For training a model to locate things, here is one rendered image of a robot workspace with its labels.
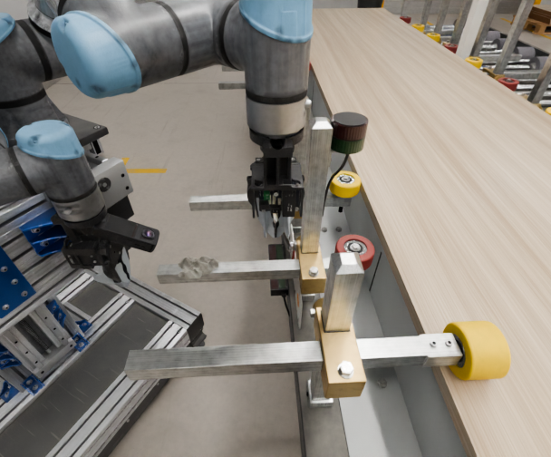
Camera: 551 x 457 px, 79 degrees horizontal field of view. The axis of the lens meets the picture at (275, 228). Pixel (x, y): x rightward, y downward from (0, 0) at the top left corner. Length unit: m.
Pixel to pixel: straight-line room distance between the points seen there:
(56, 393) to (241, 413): 0.65
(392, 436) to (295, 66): 0.72
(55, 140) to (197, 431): 1.18
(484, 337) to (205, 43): 0.52
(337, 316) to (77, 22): 0.43
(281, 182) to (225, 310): 1.31
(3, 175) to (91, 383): 0.98
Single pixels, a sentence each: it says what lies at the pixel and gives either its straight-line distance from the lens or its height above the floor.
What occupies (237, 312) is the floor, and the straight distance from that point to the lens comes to 1.70.
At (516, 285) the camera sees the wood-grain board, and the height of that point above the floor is 0.90.
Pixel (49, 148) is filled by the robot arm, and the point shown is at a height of 1.17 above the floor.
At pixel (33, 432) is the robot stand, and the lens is 1.46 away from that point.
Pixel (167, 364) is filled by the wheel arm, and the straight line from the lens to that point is 0.51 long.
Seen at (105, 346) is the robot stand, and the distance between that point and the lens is 1.50.
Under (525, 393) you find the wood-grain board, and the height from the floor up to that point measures 0.90.
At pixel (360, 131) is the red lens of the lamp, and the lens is 0.57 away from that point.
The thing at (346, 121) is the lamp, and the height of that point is 1.17.
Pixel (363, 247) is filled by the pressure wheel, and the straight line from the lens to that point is 0.72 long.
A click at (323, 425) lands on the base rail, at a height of 0.70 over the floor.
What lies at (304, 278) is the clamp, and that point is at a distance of 0.69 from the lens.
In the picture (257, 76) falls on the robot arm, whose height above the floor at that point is 1.28.
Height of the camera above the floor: 1.40
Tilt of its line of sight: 42 degrees down
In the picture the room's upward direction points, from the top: straight up
